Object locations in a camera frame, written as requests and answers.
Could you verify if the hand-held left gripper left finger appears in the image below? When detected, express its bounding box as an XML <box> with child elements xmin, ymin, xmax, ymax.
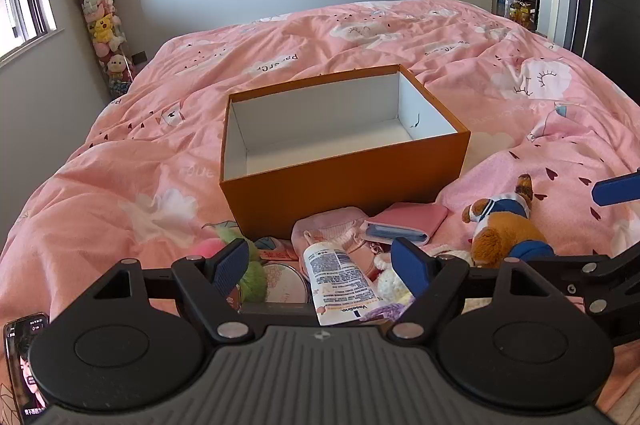
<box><xmin>92</xmin><ymin>237</ymin><xmax>258</xmax><ymax>347</ymax></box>

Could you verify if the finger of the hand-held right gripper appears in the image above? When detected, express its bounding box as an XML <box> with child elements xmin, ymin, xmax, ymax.
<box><xmin>590</xmin><ymin>170</ymin><xmax>640</xmax><ymax>208</ymax></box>
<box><xmin>523</xmin><ymin>240</ymin><xmax>640</xmax><ymax>349</ymax></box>

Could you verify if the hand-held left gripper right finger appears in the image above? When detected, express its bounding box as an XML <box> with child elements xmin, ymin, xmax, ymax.
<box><xmin>384</xmin><ymin>236</ymin><xmax>549</xmax><ymax>347</ymax></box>

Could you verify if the white crochet bunny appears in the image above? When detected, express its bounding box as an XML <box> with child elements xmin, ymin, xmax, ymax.
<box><xmin>372</xmin><ymin>244</ymin><xmax>473</xmax><ymax>303</ymax></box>

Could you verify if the pink green fluffy ball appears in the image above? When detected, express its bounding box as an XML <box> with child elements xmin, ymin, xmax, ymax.
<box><xmin>191</xmin><ymin>222</ymin><xmax>273</xmax><ymax>304</ymax></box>

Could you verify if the pink wallet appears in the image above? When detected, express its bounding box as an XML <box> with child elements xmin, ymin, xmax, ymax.
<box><xmin>361</xmin><ymin>202</ymin><xmax>449</xmax><ymax>247</ymax></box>

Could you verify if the white lotion tube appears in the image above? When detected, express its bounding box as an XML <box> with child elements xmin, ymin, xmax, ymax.
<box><xmin>299</xmin><ymin>242</ymin><xmax>388</xmax><ymax>326</ymax></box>

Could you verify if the brown plush dog sailor outfit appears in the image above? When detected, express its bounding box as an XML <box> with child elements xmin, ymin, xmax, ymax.
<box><xmin>461</xmin><ymin>173</ymin><xmax>556</xmax><ymax>268</ymax></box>

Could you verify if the pink fabric pouch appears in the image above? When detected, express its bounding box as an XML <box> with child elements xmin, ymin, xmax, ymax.
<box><xmin>291</xmin><ymin>206</ymin><xmax>381</xmax><ymax>276</ymax></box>

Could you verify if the orange cardboard box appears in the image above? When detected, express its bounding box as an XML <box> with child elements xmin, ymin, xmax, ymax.
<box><xmin>219</xmin><ymin>64</ymin><xmax>472</xmax><ymax>241</ymax></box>

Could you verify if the small peach packet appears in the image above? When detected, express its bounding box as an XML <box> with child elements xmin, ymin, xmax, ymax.
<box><xmin>255</xmin><ymin>236</ymin><xmax>301</xmax><ymax>263</ymax></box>

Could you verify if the round compact mirror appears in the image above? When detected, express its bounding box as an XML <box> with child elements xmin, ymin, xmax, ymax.
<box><xmin>240</xmin><ymin>261</ymin><xmax>311</xmax><ymax>304</ymax></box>

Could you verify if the pink printed blanket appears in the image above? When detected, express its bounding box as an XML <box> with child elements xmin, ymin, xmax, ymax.
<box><xmin>0</xmin><ymin>0</ymin><xmax>640</xmax><ymax>411</ymax></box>

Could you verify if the yellow bottle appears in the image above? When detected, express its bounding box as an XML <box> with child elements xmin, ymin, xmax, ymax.
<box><xmin>510</xmin><ymin>0</ymin><xmax>532</xmax><ymax>26</ymax></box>

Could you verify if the smartphone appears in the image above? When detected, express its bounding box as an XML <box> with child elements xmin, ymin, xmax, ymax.
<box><xmin>2</xmin><ymin>312</ymin><xmax>51</xmax><ymax>416</ymax></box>

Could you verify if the clear tube of plush toys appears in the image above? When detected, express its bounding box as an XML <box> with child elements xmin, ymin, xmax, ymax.
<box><xmin>70</xmin><ymin>0</ymin><xmax>136</xmax><ymax>98</ymax></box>

